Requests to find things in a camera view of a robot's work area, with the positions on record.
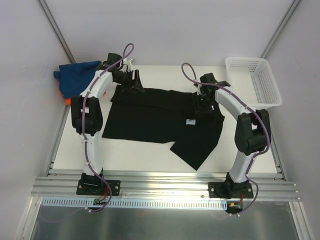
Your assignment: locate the folded orange t shirt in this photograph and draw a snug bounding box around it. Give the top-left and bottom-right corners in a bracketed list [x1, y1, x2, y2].
[66, 98, 71, 106]

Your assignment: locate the white slotted cable duct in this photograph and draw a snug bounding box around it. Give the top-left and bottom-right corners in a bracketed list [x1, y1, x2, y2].
[41, 196, 227, 211]

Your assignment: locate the aluminium frame rail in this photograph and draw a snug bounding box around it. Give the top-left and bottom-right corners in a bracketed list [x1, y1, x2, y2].
[31, 169, 302, 202]

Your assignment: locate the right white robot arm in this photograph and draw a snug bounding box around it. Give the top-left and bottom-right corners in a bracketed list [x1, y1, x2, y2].
[193, 73, 271, 199]

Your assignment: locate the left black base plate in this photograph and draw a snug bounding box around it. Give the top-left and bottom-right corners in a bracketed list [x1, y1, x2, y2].
[76, 178, 121, 196]

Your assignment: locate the white perforated plastic basket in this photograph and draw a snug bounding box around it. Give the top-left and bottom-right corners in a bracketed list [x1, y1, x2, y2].
[225, 57, 282, 109]

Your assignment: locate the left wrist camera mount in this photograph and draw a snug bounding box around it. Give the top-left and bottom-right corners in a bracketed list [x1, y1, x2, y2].
[121, 58, 134, 73]

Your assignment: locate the black t shirt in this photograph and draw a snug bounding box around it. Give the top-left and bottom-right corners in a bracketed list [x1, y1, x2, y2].
[102, 85, 225, 170]

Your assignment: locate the folded blue t shirt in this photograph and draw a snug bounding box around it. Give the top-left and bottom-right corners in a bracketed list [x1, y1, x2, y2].
[53, 60, 102, 99]

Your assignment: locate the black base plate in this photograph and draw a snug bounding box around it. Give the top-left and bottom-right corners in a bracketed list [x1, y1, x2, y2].
[76, 178, 121, 196]
[208, 181, 254, 200]

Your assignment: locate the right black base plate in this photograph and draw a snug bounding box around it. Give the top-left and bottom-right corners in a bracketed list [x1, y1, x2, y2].
[208, 181, 254, 200]

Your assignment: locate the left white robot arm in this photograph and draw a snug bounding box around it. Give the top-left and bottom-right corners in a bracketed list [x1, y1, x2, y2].
[70, 53, 145, 176]

